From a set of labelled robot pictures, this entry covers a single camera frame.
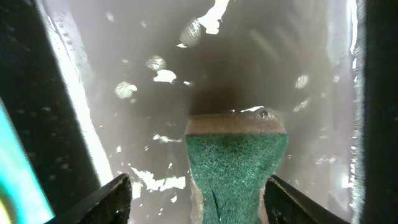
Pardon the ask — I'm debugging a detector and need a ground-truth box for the black plastic tray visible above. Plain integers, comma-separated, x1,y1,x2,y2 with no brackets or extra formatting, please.
1,1,397,223

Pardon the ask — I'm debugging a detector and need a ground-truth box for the yellow plate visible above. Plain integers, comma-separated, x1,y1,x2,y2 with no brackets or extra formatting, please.
0,201,12,224

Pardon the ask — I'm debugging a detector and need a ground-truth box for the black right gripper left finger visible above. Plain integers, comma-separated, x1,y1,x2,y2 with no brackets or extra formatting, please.
46,174,132,224

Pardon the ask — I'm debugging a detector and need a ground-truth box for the green sponge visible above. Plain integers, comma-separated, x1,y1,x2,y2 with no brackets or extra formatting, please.
185,114,289,224

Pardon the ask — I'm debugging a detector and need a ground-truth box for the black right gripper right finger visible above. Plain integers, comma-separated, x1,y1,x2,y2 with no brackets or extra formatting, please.
264,175,349,224

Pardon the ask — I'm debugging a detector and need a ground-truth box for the teal plastic tray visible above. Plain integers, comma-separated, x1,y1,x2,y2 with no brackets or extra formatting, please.
1,103,54,224

